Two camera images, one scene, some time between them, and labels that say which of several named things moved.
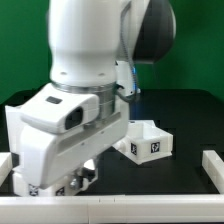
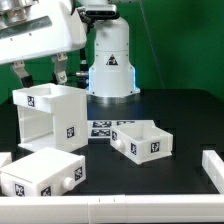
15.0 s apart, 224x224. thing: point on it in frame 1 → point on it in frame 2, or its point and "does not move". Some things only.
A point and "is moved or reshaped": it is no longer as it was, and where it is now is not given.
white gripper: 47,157 → 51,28
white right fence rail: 214,167 does not move
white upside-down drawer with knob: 21,186 is moved or reshaped
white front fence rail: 113,209 does not move
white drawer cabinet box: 14,120 is moved or reshaped
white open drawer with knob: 145,142 does not move
